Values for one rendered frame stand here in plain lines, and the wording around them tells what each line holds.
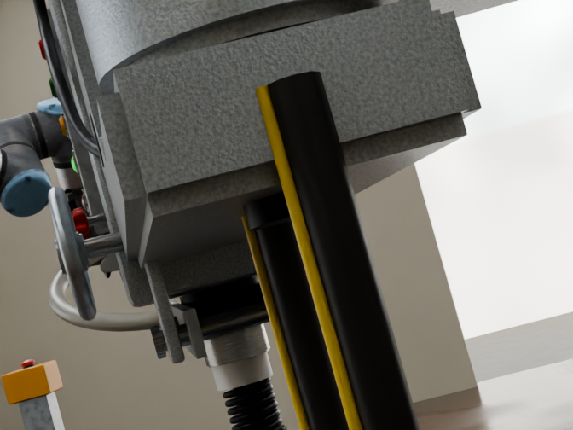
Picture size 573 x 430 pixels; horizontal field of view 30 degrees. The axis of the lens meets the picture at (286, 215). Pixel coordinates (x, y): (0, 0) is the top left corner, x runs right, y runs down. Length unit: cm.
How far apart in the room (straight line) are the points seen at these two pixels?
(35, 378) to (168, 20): 235
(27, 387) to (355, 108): 239
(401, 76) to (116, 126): 15
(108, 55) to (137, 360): 752
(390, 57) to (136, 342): 756
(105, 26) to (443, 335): 713
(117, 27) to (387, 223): 709
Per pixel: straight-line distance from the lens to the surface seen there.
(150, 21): 59
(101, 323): 179
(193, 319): 107
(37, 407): 293
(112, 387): 821
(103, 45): 63
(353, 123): 56
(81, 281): 112
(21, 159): 191
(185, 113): 55
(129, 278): 121
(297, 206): 55
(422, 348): 771
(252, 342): 128
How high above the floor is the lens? 114
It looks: 3 degrees up
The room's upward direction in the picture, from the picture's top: 16 degrees counter-clockwise
